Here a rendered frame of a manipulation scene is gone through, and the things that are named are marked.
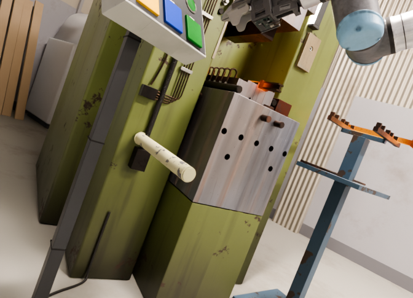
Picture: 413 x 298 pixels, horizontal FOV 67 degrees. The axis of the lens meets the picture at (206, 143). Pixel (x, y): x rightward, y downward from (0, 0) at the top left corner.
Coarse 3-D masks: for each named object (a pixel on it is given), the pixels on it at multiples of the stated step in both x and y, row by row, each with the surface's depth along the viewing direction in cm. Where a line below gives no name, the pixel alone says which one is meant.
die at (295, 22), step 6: (306, 12) 131; (282, 18) 126; (288, 18) 127; (294, 18) 129; (300, 18) 130; (228, 24) 156; (282, 24) 131; (288, 24) 129; (294, 24) 129; (300, 24) 131; (282, 30) 138; (288, 30) 135; (294, 30) 132
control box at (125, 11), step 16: (112, 0) 71; (128, 0) 69; (160, 0) 80; (176, 0) 87; (112, 16) 74; (128, 16) 74; (144, 16) 74; (160, 16) 79; (192, 16) 94; (144, 32) 81; (160, 32) 81; (176, 32) 84; (160, 48) 89; (176, 48) 90; (192, 48) 91
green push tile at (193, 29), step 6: (186, 18) 89; (186, 24) 89; (192, 24) 91; (198, 24) 95; (186, 30) 89; (192, 30) 91; (198, 30) 94; (186, 36) 88; (192, 36) 90; (198, 36) 93; (192, 42) 91; (198, 42) 92
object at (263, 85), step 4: (252, 80) 134; (260, 84) 127; (264, 84) 128; (268, 84) 126; (272, 84) 123; (276, 84) 121; (280, 84) 120; (264, 88) 126; (268, 88) 124; (272, 88) 122; (276, 88) 120; (280, 88) 120; (280, 92) 121
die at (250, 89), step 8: (216, 80) 136; (224, 80) 131; (232, 80) 126; (240, 80) 123; (248, 80) 125; (248, 88) 126; (256, 88) 128; (248, 96) 127; (256, 96) 129; (264, 96) 131; (272, 96) 133
